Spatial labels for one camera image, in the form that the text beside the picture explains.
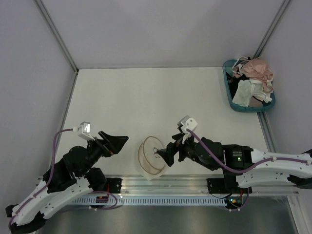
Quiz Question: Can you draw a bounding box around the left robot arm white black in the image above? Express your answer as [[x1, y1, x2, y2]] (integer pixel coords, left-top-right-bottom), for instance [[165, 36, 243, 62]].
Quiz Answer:
[[5, 128, 129, 234]]

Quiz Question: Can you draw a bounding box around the pale green cloth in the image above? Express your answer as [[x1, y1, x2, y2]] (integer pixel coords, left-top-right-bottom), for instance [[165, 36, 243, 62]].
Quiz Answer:
[[233, 80, 252, 107]]

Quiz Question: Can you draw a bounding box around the beige garment in basket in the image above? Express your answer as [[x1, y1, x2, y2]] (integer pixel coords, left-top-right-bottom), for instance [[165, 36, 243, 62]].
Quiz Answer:
[[249, 97, 263, 108]]

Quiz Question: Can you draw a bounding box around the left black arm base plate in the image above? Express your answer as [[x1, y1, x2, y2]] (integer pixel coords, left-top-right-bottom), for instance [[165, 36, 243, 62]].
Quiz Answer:
[[99, 178, 122, 194]]

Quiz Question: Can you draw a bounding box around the left aluminium frame post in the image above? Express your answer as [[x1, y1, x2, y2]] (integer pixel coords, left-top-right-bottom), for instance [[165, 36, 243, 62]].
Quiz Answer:
[[33, 0, 79, 75]]

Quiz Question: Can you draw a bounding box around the pink satin bra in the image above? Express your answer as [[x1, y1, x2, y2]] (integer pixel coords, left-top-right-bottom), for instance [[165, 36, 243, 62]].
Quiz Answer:
[[240, 58, 273, 93]]

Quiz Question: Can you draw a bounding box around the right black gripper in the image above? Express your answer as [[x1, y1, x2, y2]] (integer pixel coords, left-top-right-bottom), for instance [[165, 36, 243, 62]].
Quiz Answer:
[[156, 129, 216, 171]]

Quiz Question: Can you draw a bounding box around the round white mesh laundry bag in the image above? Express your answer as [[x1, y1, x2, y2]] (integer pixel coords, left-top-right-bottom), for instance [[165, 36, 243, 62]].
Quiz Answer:
[[137, 136, 168, 181]]

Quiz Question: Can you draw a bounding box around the front aluminium rail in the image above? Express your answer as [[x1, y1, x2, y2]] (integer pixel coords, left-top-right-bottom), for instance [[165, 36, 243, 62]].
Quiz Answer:
[[34, 174, 300, 195]]

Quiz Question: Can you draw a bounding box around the right aluminium frame post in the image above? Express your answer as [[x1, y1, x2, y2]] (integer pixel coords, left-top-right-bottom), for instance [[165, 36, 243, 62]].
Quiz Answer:
[[253, 0, 293, 59]]

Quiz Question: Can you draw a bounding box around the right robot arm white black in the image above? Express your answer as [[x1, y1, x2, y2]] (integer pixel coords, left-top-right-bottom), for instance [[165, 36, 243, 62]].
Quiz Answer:
[[155, 133, 312, 193]]

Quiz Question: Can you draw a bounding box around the blue plastic basket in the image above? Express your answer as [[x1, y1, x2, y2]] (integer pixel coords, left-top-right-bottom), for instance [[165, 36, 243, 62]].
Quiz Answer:
[[222, 59, 276, 113]]

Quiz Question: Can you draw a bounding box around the aluminium frame post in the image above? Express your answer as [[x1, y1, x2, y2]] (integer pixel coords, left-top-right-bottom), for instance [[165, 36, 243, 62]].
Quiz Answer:
[[253, 0, 293, 59], [33, 0, 79, 75]]

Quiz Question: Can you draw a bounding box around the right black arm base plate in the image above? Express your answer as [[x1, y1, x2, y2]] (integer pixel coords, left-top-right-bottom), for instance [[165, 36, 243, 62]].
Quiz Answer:
[[207, 178, 230, 194]]

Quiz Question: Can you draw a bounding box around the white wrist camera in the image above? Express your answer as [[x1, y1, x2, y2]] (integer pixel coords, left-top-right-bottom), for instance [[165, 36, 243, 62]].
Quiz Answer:
[[73, 122, 95, 141], [177, 116, 198, 144]]

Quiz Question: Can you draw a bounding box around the white slotted cable duct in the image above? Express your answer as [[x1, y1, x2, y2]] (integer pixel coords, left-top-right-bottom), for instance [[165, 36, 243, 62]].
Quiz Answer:
[[70, 195, 227, 207]]

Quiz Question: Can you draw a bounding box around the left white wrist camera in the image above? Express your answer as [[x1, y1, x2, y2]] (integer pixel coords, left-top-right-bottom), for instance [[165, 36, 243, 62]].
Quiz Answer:
[[73, 122, 95, 141]]

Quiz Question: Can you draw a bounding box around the black garment in basket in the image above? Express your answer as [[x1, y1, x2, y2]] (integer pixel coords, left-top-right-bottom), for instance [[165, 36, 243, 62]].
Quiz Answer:
[[223, 57, 250, 98]]

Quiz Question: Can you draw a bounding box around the white bra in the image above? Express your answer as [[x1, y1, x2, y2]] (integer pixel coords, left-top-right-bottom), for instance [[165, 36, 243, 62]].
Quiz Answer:
[[231, 56, 273, 103]]

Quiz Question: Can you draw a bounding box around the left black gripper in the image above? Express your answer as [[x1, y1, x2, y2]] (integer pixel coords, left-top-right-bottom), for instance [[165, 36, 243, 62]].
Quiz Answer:
[[79, 130, 129, 176]]

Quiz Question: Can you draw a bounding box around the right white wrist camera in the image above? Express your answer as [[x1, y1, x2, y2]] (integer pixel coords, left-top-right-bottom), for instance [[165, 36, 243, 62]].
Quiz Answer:
[[177, 116, 198, 144]]

